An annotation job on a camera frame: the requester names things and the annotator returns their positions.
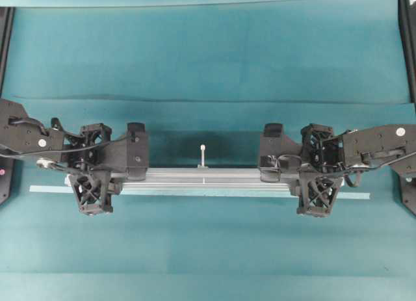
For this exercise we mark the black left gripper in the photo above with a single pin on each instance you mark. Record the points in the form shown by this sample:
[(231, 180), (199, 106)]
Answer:
[(93, 190)]

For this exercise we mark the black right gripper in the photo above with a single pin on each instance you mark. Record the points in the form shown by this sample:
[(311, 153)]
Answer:
[(321, 152)]

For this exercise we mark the large silver metal rail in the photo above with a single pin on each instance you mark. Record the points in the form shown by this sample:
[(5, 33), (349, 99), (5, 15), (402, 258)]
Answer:
[(213, 182)]

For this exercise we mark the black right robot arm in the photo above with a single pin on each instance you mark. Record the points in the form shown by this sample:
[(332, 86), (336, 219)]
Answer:
[(370, 149)]

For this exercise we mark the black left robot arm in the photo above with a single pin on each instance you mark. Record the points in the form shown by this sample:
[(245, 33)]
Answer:
[(96, 165)]

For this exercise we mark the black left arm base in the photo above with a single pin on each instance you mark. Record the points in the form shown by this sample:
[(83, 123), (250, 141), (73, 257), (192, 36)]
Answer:
[(6, 171)]

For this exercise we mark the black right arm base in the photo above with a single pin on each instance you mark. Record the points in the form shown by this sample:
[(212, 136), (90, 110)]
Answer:
[(408, 194)]

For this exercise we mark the teal cloth table cover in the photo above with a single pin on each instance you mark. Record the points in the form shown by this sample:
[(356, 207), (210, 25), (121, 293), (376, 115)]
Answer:
[(210, 72)]

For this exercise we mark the white cable tie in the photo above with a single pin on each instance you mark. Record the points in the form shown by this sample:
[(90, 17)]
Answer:
[(202, 160)]

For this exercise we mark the black left frame post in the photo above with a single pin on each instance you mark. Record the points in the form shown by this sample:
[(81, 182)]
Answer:
[(6, 24)]

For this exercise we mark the black frame post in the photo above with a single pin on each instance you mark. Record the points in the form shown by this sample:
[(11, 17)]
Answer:
[(406, 21), (6, 24)]

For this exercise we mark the black right frame post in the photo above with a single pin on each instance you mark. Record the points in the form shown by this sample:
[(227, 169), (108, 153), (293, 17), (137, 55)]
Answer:
[(406, 21)]

